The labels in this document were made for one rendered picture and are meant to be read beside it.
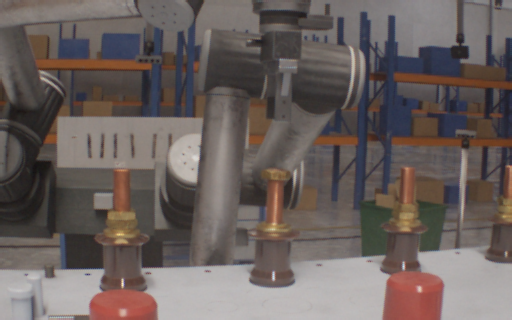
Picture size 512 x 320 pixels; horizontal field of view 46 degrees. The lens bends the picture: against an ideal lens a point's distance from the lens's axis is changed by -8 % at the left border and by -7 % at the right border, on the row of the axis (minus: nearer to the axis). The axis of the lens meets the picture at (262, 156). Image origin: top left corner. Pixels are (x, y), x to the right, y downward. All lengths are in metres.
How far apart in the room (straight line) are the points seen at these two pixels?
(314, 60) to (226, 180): 0.33
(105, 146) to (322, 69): 4.52
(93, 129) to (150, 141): 0.54
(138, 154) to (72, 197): 3.23
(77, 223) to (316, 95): 1.50
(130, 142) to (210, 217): 4.45
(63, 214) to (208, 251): 1.34
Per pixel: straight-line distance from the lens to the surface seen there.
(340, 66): 1.44
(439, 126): 10.70
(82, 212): 2.68
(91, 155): 5.82
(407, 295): 0.71
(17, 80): 2.13
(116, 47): 8.76
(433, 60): 10.49
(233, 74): 1.40
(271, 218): 1.13
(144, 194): 2.65
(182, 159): 2.15
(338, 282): 1.18
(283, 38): 1.06
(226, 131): 1.41
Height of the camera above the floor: 1.70
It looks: 6 degrees down
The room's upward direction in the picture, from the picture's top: 2 degrees clockwise
